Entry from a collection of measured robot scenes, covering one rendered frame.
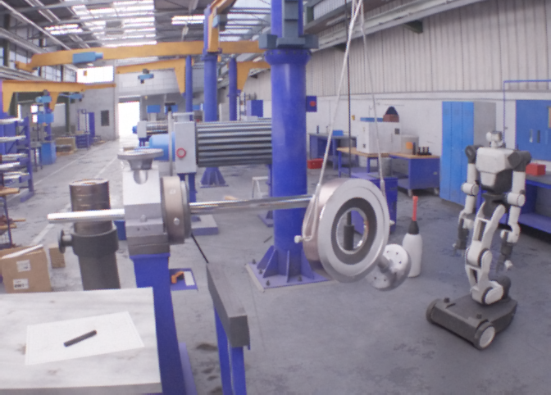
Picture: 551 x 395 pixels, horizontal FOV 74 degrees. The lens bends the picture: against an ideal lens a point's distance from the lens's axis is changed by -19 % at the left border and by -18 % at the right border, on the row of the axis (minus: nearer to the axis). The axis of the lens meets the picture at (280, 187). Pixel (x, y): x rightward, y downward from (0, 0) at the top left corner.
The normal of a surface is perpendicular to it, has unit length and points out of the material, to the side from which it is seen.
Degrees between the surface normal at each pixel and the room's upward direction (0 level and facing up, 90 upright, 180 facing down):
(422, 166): 90
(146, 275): 90
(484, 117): 90
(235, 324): 90
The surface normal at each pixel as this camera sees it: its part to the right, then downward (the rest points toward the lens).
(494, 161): -0.91, 0.09
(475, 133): 0.26, 0.17
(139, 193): 0.19, -0.58
